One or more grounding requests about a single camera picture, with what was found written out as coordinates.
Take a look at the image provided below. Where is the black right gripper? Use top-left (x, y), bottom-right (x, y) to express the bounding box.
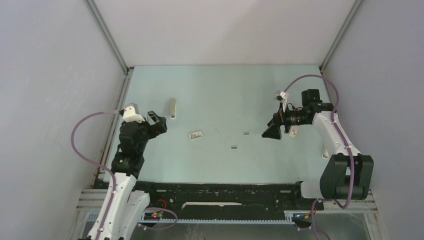
top-left (262, 101), bottom-right (310, 140)

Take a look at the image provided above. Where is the beige stapler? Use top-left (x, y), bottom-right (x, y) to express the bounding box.
top-left (169, 98), bottom-right (177, 120)

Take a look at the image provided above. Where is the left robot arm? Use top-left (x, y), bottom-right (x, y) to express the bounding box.
top-left (86, 106), bottom-right (167, 240)

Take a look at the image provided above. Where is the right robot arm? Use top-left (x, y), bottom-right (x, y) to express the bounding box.
top-left (261, 89), bottom-right (374, 200)

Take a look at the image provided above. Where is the white stapler at right edge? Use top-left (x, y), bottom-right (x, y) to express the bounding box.
top-left (321, 148), bottom-right (329, 160)

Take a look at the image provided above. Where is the open staple box tray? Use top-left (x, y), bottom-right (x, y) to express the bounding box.
top-left (188, 130), bottom-right (204, 140)

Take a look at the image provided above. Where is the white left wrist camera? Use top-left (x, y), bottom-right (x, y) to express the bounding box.
top-left (119, 103), bottom-right (146, 124)

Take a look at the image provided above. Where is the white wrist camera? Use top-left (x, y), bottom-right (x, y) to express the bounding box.
top-left (274, 90), bottom-right (289, 114)
top-left (119, 103), bottom-right (146, 124)

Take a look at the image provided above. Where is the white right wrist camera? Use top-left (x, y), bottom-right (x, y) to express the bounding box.
top-left (274, 90), bottom-right (289, 114)

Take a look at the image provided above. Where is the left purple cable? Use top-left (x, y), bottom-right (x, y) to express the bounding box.
top-left (70, 110), bottom-right (179, 240)

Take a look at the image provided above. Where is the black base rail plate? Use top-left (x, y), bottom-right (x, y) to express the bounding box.
top-left (134, 181), bottom-right (324, 221)

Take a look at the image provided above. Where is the grey cable duct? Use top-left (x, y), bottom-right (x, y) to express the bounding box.
top-left (86, 212), bottom-right (296, 225)

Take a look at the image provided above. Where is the aluminium frame rail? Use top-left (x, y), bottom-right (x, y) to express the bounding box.
top-left (83, 0), bottom-right (130, 75)

